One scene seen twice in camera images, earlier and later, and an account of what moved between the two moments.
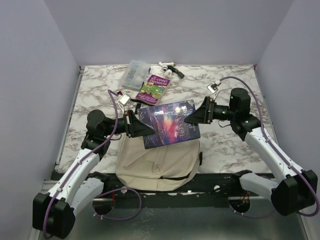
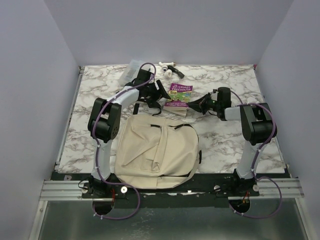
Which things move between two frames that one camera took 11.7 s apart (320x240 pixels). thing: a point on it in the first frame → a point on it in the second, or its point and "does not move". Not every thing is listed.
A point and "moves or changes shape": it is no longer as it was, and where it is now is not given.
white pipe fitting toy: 168,72 does not move
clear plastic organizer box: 135,74 does not move
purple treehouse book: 153,90 moves or changes shape
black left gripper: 134,126 → 159,93
